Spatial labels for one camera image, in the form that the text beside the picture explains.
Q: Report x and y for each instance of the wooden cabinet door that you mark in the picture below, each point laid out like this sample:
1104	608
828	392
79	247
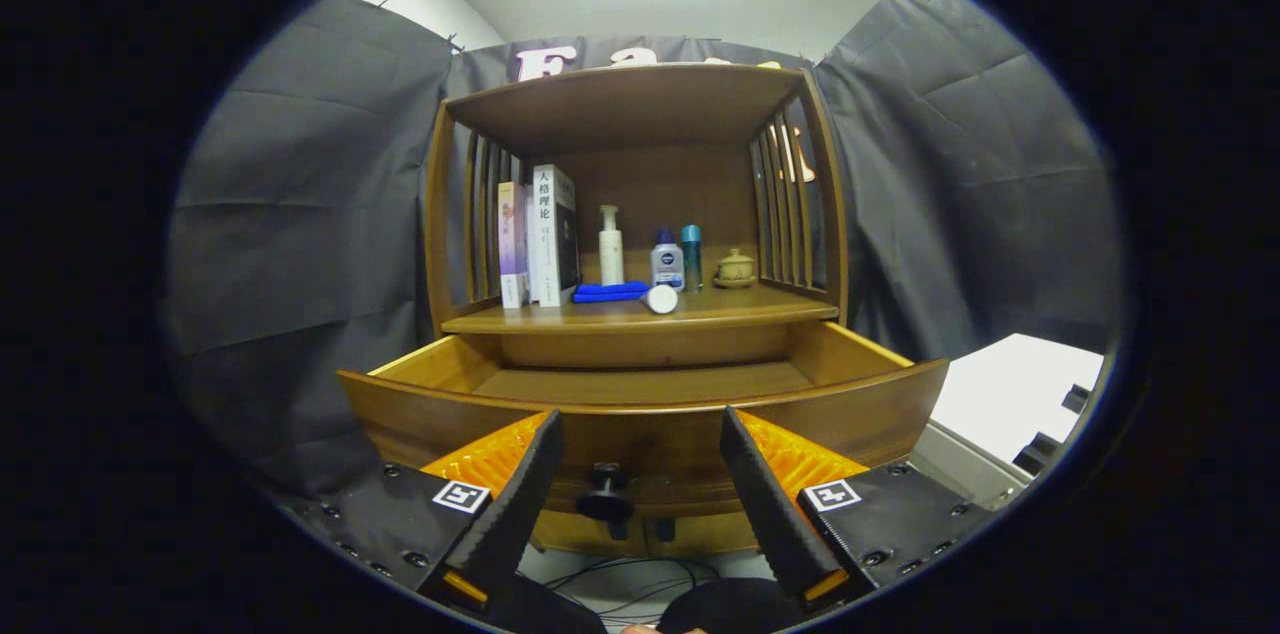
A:
560	532
700	534

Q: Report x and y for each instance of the black bracket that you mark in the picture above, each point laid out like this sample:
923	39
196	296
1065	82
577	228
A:
1076	398
1037	454

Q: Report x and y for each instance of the beige lidded teacup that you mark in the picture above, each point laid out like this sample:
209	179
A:
735	269

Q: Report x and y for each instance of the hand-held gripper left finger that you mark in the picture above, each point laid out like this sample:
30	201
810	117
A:
515	514

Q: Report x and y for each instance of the blue folded cloth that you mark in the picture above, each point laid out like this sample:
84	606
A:
605	292

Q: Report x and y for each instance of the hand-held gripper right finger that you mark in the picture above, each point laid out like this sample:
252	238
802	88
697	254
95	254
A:
775	514

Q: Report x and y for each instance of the purple book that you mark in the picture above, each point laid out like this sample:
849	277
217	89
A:
512	244

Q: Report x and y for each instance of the grey metal frame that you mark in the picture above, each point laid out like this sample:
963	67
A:
960	464

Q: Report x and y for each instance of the white board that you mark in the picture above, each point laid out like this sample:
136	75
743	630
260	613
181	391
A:
1010	394

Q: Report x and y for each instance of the white bottle with blue cap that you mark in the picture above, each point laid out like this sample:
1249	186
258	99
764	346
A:
667	266

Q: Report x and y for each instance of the white pump bottle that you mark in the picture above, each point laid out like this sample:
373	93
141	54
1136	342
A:
611	254

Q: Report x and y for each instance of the white book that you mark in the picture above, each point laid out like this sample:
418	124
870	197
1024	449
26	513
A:
545	244

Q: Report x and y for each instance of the brown wooden countertop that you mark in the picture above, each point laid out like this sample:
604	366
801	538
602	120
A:
740	306

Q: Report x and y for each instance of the teal bottle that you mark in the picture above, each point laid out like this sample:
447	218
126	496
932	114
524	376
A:
692	259

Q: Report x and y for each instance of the dark cloth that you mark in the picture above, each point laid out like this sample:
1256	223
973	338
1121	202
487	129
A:
730	606

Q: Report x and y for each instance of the brown wooden cabinet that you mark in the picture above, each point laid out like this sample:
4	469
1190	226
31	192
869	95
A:
660	184

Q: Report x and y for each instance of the white cosmetic tube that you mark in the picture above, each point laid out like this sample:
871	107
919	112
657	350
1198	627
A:
660	299

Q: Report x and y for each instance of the brown wooden drawer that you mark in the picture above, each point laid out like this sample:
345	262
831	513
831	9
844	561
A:
640	384

